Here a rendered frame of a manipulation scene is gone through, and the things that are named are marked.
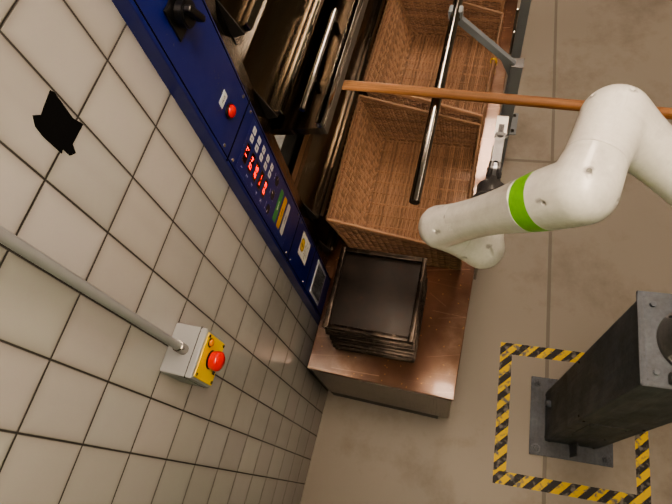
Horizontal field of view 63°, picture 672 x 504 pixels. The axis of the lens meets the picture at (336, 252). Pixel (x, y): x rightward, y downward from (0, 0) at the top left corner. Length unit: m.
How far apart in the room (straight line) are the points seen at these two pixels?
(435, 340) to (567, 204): 1.08
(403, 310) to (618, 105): 0.92
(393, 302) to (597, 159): 0.91
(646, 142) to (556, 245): 1.73
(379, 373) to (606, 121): 1.20
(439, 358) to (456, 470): 0.67
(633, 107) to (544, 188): 0.20
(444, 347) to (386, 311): 0.33
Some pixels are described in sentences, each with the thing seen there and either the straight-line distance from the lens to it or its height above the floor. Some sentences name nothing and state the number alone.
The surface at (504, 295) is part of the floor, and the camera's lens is 2.66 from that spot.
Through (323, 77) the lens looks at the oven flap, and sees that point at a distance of 1.48.
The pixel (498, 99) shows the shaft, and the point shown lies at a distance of 1.67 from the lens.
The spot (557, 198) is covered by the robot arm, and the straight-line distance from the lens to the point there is 0.99.
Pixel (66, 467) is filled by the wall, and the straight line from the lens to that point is 0.98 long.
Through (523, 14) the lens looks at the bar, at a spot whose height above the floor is 0.74.
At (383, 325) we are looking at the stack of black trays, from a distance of 1.71.
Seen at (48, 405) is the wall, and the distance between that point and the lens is 0.89.
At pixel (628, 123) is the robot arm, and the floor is 1.66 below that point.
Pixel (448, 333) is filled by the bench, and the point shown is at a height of 0.58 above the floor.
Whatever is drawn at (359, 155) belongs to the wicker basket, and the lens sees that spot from 2.13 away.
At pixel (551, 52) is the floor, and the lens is 3.49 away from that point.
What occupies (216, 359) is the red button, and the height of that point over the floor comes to 1.48.
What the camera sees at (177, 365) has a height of 1.51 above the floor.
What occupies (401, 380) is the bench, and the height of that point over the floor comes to 0.58.
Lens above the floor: 2.48
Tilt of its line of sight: 63 degrees down
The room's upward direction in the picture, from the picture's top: 21 degrees counter-clockwise
